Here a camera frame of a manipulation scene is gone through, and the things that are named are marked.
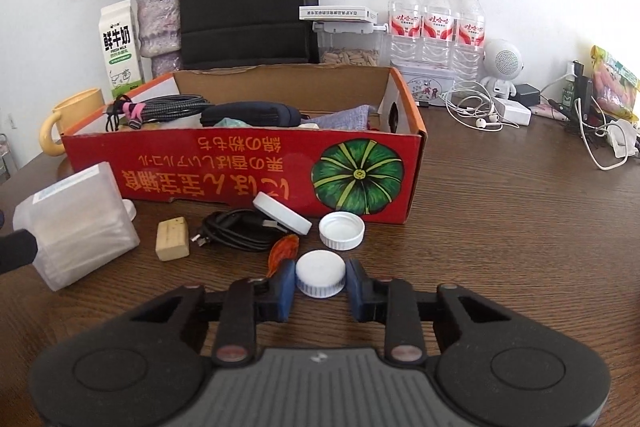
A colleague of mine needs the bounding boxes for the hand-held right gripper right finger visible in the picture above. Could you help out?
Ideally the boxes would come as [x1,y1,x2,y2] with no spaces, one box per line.
[346,259,516,365]

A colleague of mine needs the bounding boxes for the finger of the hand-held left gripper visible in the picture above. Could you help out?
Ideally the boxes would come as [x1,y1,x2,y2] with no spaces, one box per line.
[0,228,40,275]

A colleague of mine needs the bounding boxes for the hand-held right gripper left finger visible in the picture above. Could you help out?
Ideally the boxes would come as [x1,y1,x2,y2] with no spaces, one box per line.
[127,259,297,365]

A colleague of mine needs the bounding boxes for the orange dried leaf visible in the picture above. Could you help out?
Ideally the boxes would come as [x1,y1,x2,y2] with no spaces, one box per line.
[267,234,301,278]

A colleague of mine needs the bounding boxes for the ribbed white cap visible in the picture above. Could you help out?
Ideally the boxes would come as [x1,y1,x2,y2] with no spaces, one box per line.
[295,250,347,299]

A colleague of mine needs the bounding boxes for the wide white cap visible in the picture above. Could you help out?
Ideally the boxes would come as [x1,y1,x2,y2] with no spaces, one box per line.
[318,212,366,251]

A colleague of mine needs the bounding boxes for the translucent plastic box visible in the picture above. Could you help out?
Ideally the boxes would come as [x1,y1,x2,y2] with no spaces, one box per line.
[12,161,141,292]

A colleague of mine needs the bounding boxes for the white lid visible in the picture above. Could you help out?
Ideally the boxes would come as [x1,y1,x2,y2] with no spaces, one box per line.
[252,192,313,236]

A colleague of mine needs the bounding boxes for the black cable bundle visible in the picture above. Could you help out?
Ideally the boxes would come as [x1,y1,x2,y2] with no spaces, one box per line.
[190,209,301,253]

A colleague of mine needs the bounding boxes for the wooden block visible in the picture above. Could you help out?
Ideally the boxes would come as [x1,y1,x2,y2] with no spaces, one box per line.
[155,217,191,263]

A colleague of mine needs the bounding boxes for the red cardboard box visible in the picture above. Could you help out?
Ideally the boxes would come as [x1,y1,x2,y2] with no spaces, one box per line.
[60,66,428,226]

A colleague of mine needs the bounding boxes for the purple drawstring bag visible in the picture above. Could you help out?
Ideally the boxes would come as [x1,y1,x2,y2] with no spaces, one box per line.
[300,104,378,131]

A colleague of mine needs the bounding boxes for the navy zipper pouch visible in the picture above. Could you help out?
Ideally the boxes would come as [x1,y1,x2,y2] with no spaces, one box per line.
[200,101,303,128]

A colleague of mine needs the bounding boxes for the braided cable bundle pink tie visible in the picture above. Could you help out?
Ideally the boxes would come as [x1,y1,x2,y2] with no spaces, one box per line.
[104,94,213,131]

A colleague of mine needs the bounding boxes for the yellow mug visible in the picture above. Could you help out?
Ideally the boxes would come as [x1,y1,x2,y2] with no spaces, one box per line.
[40,88,106,156]

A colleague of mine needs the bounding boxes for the white earphones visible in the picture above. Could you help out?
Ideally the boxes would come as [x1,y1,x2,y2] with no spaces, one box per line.
[440,87,506,131]

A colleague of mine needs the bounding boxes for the white tin box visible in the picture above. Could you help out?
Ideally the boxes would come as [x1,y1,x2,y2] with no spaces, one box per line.
[398,62,457,105]

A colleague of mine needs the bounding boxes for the white milk carton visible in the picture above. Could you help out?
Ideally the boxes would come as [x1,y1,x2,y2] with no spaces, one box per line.
[99,0,146,100]

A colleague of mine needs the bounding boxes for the clear container with seeds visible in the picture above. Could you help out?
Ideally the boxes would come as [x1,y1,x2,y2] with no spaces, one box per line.
[312,21,388,68]

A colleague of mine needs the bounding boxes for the white charger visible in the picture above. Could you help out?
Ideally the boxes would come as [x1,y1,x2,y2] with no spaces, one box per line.
[497,99,532,126]

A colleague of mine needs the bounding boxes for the black power adapter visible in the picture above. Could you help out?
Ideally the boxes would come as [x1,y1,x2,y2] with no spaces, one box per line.
[515,84,542,108]

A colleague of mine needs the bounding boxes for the pink pen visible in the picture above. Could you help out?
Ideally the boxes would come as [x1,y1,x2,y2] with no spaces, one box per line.
[530,104,571,122]

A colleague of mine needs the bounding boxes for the purple mottled vase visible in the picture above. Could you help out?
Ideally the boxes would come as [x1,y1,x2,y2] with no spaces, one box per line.
[136,0,182,84]

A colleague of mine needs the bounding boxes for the white robot speaker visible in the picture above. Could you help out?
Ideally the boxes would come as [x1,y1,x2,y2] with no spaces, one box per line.
[477,39,526,100]

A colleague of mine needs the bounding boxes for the white flat box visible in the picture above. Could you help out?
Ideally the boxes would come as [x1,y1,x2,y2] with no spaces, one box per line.
[299,5,379,22]

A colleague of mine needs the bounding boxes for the green spray bottle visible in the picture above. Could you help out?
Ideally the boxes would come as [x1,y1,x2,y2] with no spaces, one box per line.
[560,62,581,108]

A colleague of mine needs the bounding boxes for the black stand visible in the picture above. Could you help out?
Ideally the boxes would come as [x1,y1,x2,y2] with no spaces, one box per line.
[575,62,596,128]

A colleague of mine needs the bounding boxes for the yellow snack packet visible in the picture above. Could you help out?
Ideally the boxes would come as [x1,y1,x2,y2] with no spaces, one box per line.
[589,45,640,122]

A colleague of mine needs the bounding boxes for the white charging cable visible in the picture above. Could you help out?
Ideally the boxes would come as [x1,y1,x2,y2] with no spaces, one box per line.
[575,99,631,170]

